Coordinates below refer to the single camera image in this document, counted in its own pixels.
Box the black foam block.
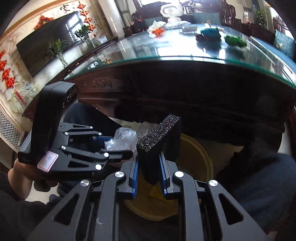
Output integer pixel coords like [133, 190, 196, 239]
[137, 114, 181, 185]

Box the green paper ball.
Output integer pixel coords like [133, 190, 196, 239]
[224, 35, 247, 48]

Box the blue paper ball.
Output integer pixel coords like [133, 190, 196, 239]
[201, 28, 221, 42]

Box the yellow trash bin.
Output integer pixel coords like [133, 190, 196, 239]
[124, 134, 214, 221]

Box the person left hand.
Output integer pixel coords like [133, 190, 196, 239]
[8, 159, 45, 199]

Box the clear plastic bag red print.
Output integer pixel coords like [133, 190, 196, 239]
[104, 121, 158, 153]

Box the black flat television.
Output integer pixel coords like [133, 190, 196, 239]
[16, 11, 83, 77]

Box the red paper flower decoration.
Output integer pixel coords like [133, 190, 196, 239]
[34, 15, 54, 30]

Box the dark wood coffee table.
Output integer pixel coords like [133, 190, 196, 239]
[64, 30, 295, 139]

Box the white crumpled paper black print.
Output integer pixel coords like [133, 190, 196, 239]
[147, 21, 166, 38]

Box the brown fuzzy object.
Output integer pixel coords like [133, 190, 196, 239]
[194, 33, 204, 43]

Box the white folded tissue pack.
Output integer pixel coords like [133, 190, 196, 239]
[182, 24, 198, 33]

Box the white toy robot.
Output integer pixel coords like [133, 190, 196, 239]
[160, 4, 184, 24]

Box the blue floral pillow far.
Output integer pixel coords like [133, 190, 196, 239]
[273, 30, 295, 60]

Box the teal chair cushion right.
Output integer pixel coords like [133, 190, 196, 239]
[193, 13, 221, 26]

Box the green potted plant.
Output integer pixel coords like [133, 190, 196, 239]
[255, 9, 267, 28]

